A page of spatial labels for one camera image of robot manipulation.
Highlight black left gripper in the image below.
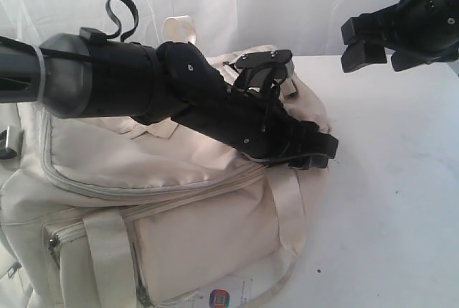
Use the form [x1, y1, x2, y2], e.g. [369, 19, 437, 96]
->
[171, 91, 339, 170]

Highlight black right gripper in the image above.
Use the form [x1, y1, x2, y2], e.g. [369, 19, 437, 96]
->
[341, 0, 458, 73]

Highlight cream canvas duffel bag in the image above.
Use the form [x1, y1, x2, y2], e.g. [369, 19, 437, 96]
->
[0, 16, 333, 308]

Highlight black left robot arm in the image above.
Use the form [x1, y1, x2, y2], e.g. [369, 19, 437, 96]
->
[1, 28, 339, 169]

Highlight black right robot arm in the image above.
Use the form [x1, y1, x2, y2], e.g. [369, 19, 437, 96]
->
[341, 0, 458, 73]

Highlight white paper tag sheet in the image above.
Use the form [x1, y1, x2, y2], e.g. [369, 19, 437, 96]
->
[192, 275, 253, 308]

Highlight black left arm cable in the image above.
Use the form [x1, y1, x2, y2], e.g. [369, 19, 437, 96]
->
[105, 0, 139, 43]

